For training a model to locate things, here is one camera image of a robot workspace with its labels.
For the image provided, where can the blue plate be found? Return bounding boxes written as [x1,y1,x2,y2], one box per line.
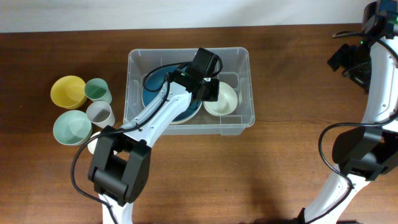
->
[142,65,203,123]

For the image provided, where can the white plastic bowl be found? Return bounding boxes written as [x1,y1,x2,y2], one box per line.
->
[203,82,238,116]

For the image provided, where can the cream plate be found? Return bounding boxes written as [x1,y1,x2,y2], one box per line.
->
[142,91,202,125]

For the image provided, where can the clear plastic storage container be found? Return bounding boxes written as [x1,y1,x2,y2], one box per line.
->
[123,47,255,136]

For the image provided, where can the mint green plastic cup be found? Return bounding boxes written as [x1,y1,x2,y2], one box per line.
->
[84,78,113,104]

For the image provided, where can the grey plastic cup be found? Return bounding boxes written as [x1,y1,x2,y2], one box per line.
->
[86,101,116,128]

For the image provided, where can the cream plastic cup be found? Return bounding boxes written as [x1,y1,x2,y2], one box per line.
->
[87,132,100,154]

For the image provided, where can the yellow plastic bowl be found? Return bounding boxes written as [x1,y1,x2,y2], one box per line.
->
[50,75,87,110]

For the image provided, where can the mint green plastic bowl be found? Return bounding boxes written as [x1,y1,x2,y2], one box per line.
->
[53,110,93,146]

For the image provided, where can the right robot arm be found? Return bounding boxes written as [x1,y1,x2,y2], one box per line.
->
[294,33,397,223]

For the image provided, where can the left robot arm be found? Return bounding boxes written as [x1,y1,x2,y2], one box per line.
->
[88,69,220,223]

